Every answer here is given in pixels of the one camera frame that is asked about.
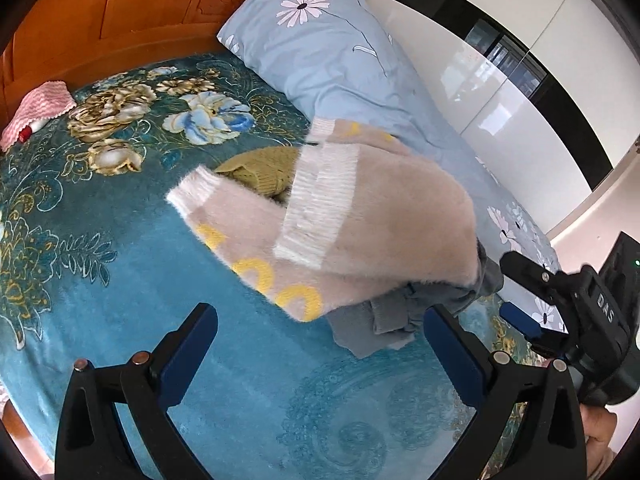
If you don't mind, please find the beige fuzzy sweater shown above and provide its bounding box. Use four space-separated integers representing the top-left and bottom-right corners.
166 117 483 323

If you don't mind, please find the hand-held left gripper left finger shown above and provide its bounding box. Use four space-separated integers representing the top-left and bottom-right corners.
54 302 219 480

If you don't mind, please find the olive green knitted sweater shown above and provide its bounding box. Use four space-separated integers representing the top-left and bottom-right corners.
215 146 303 206

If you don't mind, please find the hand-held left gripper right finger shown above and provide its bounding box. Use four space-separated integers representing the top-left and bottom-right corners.
422 304 588 480

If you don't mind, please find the white glossy wardrobe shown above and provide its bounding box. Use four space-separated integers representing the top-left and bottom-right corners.
367 0 640 241

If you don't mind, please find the pink knitted cloth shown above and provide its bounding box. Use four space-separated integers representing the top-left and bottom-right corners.
0 81 78 153

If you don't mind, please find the light blue floral duvet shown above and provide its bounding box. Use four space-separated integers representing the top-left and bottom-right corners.
216 0 561 333

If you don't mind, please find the person's right hand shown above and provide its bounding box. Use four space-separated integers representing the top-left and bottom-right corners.
581 404 619 480

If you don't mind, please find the grey clothes pile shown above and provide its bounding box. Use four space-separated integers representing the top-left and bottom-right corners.
330 240 506 360

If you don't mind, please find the wooden headboard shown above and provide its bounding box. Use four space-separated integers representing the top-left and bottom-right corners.
0 0 372 131

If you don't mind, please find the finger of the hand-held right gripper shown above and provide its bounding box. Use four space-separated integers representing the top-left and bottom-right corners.
500 302 571 361
499 250 568 306

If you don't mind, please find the teal floral blanket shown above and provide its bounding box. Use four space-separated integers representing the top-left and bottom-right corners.
0 52 566 480

